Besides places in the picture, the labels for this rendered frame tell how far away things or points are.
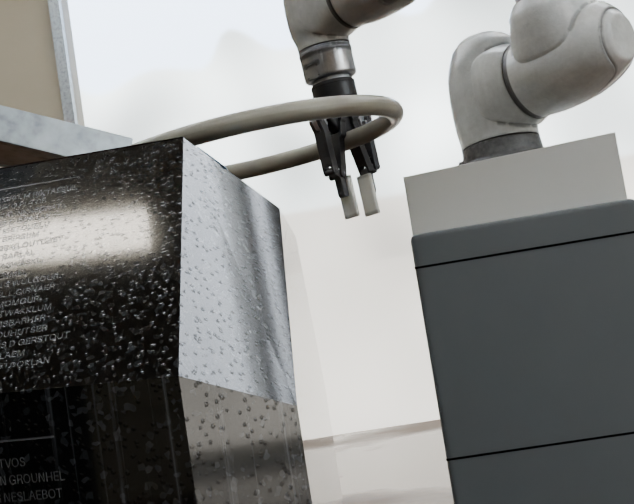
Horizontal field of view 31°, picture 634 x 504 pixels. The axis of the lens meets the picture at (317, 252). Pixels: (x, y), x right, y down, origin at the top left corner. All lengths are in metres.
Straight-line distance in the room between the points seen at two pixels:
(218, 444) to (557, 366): 1.18
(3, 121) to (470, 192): 0.89
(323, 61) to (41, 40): 4.93
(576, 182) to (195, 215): 1.12
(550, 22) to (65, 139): 0.92
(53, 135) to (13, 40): 5.25
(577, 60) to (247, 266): 1.11
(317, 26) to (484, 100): 0.42
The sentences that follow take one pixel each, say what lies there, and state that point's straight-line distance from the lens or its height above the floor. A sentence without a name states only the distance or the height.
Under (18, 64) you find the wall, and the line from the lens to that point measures 6.81.
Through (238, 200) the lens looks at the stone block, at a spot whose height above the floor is 0.77.
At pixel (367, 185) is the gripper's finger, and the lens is 1.96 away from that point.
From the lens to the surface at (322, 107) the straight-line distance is 1.57.
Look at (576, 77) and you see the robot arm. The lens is 2.10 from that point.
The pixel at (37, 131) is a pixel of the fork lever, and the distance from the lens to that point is 1.60.
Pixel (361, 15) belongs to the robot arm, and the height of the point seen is 1.14.
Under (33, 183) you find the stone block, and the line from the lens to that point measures 1.20.
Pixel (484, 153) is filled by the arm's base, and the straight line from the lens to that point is 2.20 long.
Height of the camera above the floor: 0.60
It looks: 6 degrees up
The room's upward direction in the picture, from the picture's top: 9 degrees counter-clockwise
